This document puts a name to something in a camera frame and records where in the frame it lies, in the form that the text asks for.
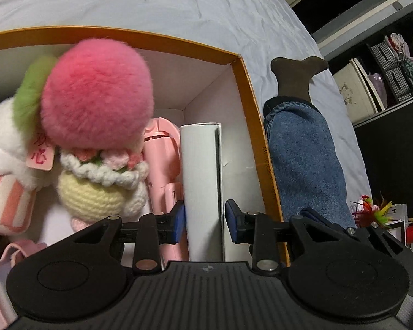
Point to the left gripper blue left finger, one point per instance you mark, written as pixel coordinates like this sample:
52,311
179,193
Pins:
178,214

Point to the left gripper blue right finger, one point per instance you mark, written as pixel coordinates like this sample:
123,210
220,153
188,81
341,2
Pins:
233,218

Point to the pink folding phone holder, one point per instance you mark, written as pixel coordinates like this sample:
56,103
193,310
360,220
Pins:
161,151

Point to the long white glasses box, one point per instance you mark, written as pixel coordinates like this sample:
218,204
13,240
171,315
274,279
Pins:
200,146

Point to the yellow crochet doll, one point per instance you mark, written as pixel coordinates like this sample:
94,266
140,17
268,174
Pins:
95,184

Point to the pink fluffy peach plush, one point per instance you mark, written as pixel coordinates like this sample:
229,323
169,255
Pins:
97,95

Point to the white striped plush toy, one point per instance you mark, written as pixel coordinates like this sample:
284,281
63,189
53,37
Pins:
19,184

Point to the colourful flower decoration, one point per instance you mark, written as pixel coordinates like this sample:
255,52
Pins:
365,212

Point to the right leg in jeans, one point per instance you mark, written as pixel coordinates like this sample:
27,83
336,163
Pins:
307,170

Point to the orange white storage box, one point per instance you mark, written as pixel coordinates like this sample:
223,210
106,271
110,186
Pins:
192,83

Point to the cream floral storage box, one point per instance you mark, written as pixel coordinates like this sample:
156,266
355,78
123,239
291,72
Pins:
359,94

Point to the pink tray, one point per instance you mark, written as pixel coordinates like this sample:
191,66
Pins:
14,253

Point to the grey bed sheet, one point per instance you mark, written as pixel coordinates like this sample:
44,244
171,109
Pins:
257,30

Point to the checkered black white bag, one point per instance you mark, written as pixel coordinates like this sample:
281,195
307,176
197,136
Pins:
388,61

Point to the dark shelf unit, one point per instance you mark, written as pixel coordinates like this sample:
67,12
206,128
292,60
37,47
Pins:
346,29

